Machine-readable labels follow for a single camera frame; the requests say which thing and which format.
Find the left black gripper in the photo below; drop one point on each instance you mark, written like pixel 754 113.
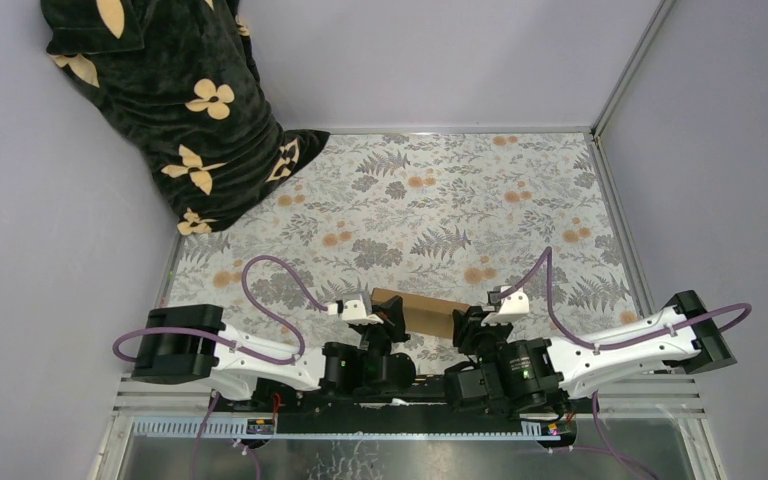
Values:
pixel 391 315

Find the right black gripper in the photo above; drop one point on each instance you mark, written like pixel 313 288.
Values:
pixel 468 325

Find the brown cardboard paper box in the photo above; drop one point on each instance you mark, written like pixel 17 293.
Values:
pixel 422 314

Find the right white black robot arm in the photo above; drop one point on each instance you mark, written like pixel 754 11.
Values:
pixel 683 334

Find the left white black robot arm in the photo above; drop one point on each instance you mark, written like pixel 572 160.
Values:
pixel 192 344

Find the floral patterned table mat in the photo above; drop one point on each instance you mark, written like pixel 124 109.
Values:
pixel 447 216

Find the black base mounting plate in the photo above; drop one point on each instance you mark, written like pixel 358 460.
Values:
pixel 278 410

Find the black floral plush blanket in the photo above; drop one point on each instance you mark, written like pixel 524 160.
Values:
pixel 178 79

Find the aluminium frame rail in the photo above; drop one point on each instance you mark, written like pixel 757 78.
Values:
pixel 189 410

